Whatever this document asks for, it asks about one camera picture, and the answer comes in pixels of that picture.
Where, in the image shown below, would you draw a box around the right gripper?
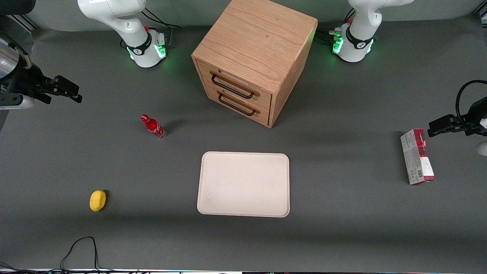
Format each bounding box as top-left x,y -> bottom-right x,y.
8,65 -> 83,105

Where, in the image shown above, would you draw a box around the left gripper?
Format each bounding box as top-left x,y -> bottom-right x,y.
427,97 -> 487,138

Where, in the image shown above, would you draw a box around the wooden drawer with black handle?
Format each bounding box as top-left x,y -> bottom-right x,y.
204,84 -> 271,127
197,61 -> 273,111

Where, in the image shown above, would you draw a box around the wooden drawer cabinet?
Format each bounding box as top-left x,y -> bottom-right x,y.
191,0 -> 318,129

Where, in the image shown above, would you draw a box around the red and white carton box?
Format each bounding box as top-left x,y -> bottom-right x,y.
400,129 -> 436,186

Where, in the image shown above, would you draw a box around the red plastic bottle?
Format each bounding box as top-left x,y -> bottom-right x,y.
140,114 -> 167,140

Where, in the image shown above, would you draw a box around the yellow lemon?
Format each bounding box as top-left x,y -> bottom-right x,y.
89,190 -> 107,212

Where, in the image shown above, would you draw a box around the beige rectangular tray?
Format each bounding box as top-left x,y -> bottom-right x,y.
197,151 -> 290,218

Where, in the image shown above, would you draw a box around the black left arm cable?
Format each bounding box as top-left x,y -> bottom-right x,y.
455,80 -> 487,123

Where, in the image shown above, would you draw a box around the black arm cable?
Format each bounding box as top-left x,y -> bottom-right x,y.
0,36 -> 33,71
455,80 -> 487,123

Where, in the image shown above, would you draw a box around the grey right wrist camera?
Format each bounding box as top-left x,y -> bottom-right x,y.
0,94 -> 35,111

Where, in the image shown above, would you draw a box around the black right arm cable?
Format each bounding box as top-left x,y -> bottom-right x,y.
0,36 -> 33,71

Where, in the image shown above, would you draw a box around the black right base cables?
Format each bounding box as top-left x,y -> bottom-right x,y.
142,7 -> 182,49

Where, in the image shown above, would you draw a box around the black base cables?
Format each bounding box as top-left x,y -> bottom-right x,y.
316,8 -> 355,43
142,7 -> 182,49

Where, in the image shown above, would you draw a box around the black left base cables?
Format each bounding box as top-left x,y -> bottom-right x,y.
316,8 -> 355,43

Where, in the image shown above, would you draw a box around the thin black looped floor cable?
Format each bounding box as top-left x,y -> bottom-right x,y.
60,236 -> 102,272

